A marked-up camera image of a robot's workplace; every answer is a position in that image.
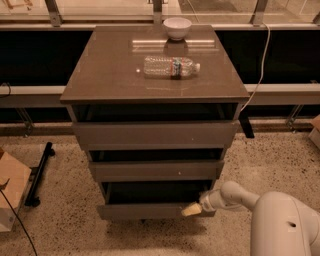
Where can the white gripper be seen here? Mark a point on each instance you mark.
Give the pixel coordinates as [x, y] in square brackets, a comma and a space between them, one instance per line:
[207, 203]

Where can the grey bottom drawer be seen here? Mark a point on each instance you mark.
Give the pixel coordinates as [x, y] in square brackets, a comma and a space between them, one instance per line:
[149, 199]

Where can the grey drawer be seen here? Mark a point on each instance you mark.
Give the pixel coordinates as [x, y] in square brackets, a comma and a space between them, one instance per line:
[156, 170]
[145, 135]
[149, 199]

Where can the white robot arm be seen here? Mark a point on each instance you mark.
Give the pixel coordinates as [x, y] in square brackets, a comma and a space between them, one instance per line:
[281, 225]

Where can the grey top drawer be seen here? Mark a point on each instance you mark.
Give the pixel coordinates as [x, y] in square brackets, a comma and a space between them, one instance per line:
[145, 135]

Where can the grey middle drawer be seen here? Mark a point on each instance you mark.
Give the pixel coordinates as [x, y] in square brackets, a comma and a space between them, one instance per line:
[156, 170]

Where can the grey drawer cabinet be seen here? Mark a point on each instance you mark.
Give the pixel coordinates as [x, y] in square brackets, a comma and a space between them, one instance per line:
[108, 85]

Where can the cardboard box right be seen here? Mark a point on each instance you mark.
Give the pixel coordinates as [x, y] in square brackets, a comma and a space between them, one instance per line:
[315, 133]

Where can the cardboard box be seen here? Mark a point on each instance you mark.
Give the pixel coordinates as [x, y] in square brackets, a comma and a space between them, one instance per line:
[14, 176]
[315, 133]

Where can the clear plastic water bottle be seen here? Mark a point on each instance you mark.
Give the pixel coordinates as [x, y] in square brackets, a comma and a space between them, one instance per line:
[170, 67]

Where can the black metal stand bar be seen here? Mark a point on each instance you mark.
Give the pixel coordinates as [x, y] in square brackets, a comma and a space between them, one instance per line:
[35, 177]

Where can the white ceramic bowl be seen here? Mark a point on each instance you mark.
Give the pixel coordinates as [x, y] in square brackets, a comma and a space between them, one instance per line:
[177, 28]

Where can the cardboard box left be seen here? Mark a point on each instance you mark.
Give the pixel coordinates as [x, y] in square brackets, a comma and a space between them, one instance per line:
[14, 176]

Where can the metal window railing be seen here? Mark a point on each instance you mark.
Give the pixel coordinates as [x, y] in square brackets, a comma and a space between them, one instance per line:
[64, 15]

